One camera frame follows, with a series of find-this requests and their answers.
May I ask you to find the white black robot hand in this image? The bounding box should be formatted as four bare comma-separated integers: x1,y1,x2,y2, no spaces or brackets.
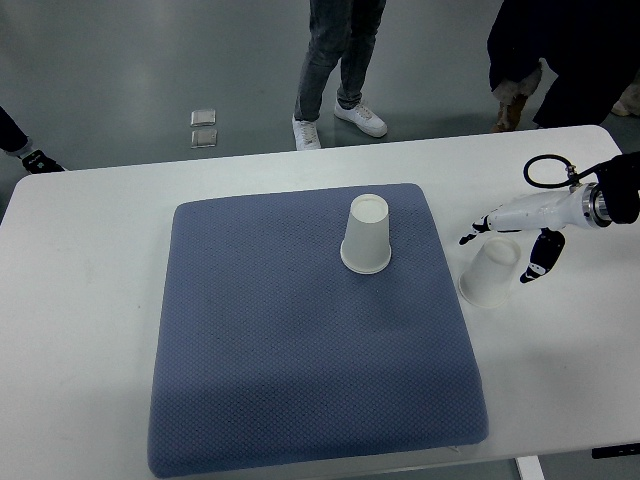
459,183,611,283

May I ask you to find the white paper cup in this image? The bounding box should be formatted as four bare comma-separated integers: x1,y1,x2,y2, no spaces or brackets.
340,194,392,275
458,237,521,308

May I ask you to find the person in dark clothes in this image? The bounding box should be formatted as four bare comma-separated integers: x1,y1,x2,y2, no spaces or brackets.
487,1,639,132

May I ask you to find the white paper cup on mat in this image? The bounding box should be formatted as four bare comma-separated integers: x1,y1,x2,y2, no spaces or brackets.
340,194,392,275

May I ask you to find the black table control panel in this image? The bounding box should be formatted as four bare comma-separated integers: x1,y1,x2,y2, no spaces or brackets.
591,442,640,460

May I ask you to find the white table leg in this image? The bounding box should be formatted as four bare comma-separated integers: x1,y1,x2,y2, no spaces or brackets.
515,456,545,480

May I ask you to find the person in grey jeans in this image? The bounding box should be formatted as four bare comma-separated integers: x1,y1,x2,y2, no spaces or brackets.
291,0,389,152

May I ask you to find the blue textured cushion mat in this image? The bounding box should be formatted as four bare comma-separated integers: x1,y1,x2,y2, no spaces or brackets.
148,183,489,478

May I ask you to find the upper silver floor plate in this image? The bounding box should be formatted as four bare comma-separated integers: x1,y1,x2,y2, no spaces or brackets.
190,108,216,128

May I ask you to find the person with black sneaker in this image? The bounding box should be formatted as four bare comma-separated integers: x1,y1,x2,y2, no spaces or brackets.
0,108,65,174

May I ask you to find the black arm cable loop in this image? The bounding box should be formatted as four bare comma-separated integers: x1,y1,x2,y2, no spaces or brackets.
522,154,601,191

